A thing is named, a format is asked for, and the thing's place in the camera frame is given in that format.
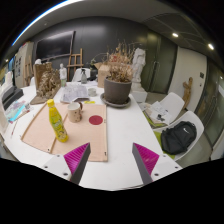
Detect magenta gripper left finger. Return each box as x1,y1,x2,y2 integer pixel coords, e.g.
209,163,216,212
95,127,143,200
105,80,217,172
64,143,91,184

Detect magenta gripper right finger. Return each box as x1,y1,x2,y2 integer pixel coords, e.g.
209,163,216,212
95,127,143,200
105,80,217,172
132,143,159,185

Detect black backpack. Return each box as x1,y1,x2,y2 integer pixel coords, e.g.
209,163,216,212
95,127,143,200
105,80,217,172
161,121,197,155

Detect beige table mat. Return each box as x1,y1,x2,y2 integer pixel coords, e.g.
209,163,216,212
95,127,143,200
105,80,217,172
21,103,108,162

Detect red round coaster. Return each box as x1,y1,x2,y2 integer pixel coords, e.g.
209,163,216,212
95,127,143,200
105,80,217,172
89,115,103,125

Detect papers on chair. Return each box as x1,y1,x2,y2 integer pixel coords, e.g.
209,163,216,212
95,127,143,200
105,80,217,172
145,101,171,125

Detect yellow drink bottle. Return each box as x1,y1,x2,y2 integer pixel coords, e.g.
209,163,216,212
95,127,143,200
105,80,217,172
47,99,68,143

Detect beige polka dot mug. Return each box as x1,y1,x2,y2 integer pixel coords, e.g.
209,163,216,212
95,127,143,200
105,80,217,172
68,102,83,123

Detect white chair with papers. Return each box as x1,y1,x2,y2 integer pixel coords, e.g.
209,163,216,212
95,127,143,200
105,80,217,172
143,92,184,128

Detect grey pot saucer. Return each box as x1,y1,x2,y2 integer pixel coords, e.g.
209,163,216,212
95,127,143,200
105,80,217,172
100,93,131,108

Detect open printed booklet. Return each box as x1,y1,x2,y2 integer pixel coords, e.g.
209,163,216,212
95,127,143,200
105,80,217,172
60,83,88,103

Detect small white cup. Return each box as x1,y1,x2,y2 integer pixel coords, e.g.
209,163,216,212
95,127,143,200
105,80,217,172
88,88,97,97

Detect grey plant pot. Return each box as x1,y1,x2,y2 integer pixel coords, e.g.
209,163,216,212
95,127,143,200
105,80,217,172
104,78,132,104

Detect colourful magazine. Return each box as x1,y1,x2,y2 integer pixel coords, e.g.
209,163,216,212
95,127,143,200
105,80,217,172
5,101,30,123

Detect spray bottle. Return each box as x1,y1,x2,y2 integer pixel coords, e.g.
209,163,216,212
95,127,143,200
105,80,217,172
81,69,87,84

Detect wooden figure statue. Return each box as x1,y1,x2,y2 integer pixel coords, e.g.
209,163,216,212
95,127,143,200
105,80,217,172
182,77,193,109

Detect brown wooden sculpture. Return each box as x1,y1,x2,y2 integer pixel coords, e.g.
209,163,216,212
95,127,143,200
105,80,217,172
31,62,61,105

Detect small white figurine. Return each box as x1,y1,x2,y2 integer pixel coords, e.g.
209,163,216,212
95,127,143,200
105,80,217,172
59,63,67,87

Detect black device on table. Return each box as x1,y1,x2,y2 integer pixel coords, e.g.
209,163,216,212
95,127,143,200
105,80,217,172
2,86,23,109

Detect dried brown plant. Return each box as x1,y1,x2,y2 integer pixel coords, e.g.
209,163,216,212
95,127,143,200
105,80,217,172
94,41,136,83

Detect wooden easel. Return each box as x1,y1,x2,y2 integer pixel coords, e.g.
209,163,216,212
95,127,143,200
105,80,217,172
67,49,84,79

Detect white statue on pedestal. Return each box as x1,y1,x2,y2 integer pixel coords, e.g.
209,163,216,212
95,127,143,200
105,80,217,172
131,48,147,103

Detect black wall screen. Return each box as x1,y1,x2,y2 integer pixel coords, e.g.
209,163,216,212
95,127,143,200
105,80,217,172
36,31,75,60

